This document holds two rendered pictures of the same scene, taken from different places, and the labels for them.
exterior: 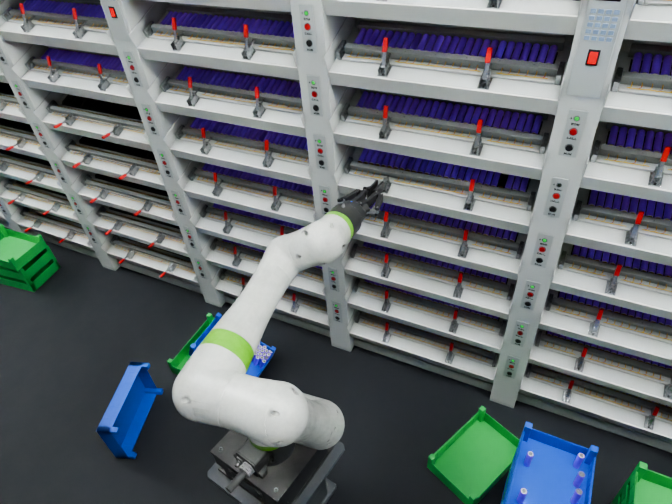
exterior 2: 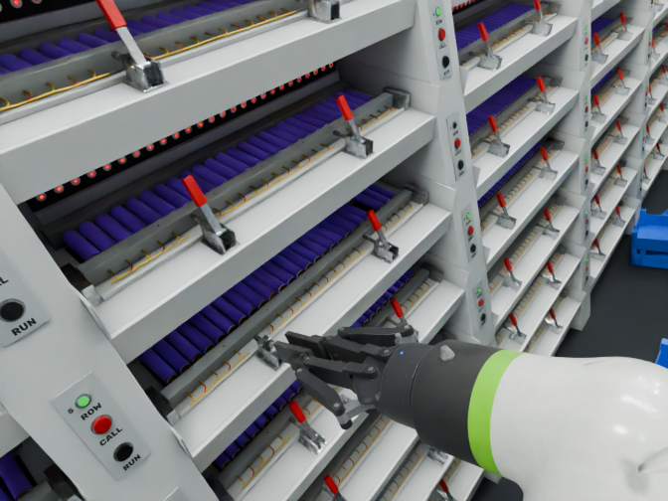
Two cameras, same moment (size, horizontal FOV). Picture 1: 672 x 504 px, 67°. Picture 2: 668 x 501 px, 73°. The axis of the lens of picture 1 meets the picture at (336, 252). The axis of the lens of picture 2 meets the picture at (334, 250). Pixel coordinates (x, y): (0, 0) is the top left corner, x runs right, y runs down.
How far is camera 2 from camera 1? 1.19 m
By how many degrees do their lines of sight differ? 56
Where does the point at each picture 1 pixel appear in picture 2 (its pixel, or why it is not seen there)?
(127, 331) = not seen: outside the picture
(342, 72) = (39, 135)
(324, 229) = (654, 377)
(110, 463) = not seen: outside the picture
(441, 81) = (270, 43)
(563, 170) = (449, 100)
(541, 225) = (458, 199)
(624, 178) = (479, 79)
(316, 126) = (46, 368)
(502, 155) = (388, 135)
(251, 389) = not seen: outside the picture
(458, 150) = (346, 168)
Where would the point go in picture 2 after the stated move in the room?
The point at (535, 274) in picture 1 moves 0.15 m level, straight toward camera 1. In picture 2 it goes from (474, 271) to (547, 286)
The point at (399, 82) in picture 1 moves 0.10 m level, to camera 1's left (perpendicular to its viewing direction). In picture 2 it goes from (206, 79) to (154, 105)
